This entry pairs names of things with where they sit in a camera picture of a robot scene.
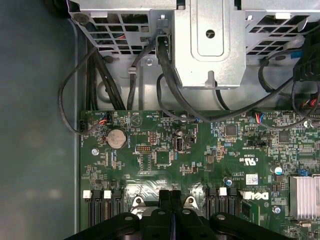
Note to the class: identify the round coin battery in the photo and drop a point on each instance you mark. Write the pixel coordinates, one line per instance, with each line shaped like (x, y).
(115, 138)

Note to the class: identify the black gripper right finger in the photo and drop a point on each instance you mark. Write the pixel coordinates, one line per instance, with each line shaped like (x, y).
(185, 225)

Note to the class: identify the green motherboard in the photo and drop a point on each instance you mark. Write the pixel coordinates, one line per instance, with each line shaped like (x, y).
(200, 155)

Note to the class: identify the silver finned heat sink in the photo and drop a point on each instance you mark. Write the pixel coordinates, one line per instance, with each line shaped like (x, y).
(305, 197)

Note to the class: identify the CPU socket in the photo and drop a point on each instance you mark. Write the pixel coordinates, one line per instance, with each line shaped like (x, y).
(147, 205)

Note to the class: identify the square black chip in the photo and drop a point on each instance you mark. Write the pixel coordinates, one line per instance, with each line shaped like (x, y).
(231, 130)

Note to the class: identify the RAM slot with white latch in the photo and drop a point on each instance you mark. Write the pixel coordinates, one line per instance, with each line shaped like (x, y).
(87, 207)
(240, 193)
(222, 205)
(107, 207)

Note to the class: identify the metal USB port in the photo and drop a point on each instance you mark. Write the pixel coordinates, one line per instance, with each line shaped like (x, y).
(179, 143)

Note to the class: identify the silver metal bay bracket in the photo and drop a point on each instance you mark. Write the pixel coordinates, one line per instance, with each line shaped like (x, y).
(210, 62)

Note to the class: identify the RAM slot with black latch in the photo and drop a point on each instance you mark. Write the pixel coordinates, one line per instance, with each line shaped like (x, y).
(211, 205)
(96, 207)
(117, 205)
(233, 205)

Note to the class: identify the black open PC case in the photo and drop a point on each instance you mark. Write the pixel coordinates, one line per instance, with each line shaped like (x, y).
(37, 125)

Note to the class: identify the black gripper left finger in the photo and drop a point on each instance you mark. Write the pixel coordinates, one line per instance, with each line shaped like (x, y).
(165, 220)

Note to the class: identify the metal disk bay cage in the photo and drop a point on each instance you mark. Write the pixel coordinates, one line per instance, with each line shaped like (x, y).
(112, 27)

